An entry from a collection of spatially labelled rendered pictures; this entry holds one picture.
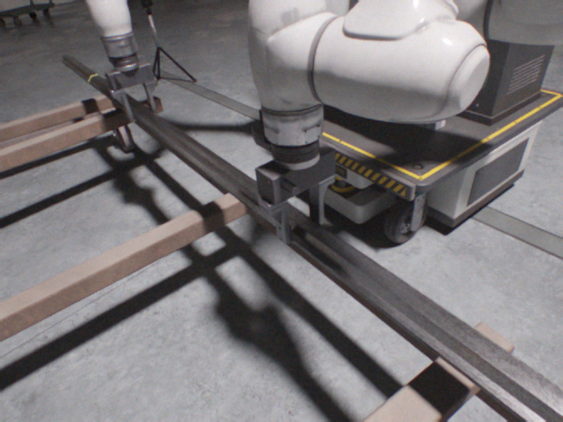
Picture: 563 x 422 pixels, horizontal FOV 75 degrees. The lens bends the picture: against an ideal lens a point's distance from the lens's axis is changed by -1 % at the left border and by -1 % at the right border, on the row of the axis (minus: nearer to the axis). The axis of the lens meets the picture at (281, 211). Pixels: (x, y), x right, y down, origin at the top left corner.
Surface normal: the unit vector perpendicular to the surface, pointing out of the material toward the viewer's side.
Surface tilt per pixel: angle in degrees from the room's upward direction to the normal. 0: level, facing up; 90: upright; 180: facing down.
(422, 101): 101
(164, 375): 0
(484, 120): 90
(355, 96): 106
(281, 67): 89
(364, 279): 75
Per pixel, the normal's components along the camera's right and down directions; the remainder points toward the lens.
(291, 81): -0.58, 0.62
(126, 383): -0.08, -0.79
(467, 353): -0.78, 0.21
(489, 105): -0.80, 0.42
